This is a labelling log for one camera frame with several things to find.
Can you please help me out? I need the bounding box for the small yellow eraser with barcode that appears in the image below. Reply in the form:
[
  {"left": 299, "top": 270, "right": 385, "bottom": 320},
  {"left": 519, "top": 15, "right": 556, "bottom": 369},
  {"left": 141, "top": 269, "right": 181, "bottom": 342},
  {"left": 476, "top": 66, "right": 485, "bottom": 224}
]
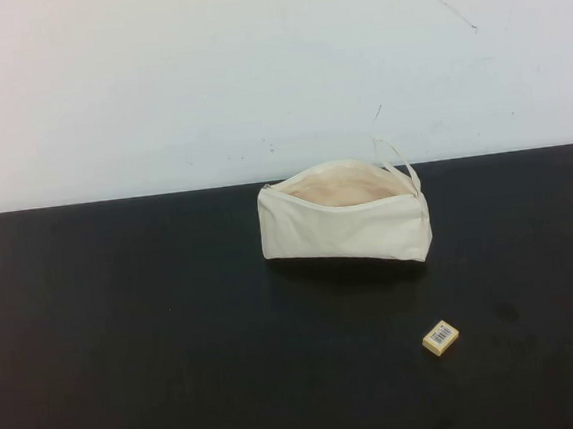
[{"left": 419, "top": 317, "right": 464, "bottom": 363}]

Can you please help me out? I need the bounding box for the cream fabric pencil case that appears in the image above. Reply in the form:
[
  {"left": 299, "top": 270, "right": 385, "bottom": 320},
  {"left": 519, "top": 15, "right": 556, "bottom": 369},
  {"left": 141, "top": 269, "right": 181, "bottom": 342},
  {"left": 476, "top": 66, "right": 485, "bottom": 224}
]
[{"left": 252, "top": 134, "right": 431, "bottom": 279}]

